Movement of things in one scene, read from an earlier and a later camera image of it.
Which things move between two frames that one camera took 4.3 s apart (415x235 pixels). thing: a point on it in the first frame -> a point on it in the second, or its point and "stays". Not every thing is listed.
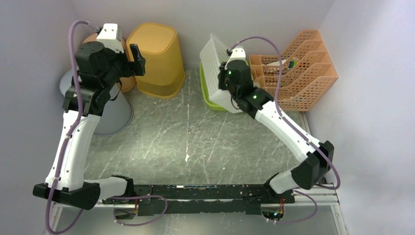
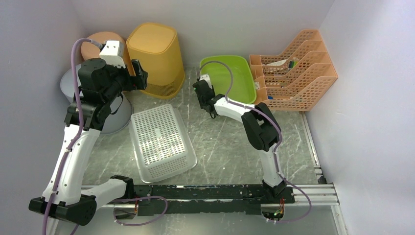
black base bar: [151, 200] stays
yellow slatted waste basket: [158, 44] stays
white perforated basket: [213, 54] -> [162, 146]
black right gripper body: [223, 80] -> [201, 103]
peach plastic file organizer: [307, 74] stays
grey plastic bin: [118, 113] stays
